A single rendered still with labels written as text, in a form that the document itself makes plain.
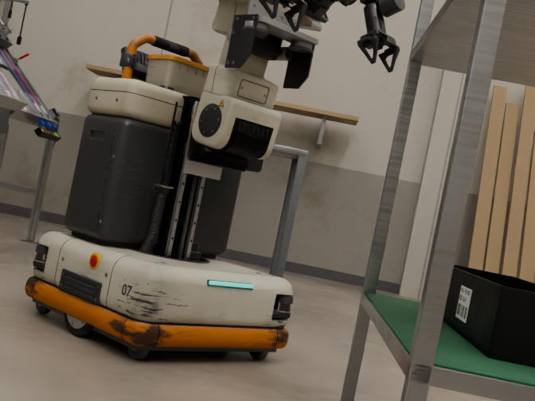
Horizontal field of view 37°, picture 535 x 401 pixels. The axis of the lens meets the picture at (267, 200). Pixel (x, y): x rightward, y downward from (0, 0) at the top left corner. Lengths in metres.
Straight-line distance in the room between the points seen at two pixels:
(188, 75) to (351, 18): 4.01
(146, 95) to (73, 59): 4.27
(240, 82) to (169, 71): 0.31
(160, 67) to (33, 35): 4.29
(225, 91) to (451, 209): 1.43
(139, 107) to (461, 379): 1.66
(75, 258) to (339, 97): 4.23
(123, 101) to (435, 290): 1.62
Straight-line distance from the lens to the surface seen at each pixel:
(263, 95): 2.52
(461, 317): 1.51
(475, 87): 1.11
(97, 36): 6.78
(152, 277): 2.25
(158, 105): 2.58
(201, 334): 2.39
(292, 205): 3.90
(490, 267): 6.08
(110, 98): 2.60
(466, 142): 1.10
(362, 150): 6.45
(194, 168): 2.57
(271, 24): 2.38
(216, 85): 2.45
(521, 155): 6.35
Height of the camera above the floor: 0.52
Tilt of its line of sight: level
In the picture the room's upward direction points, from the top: 11 degrees clockwise
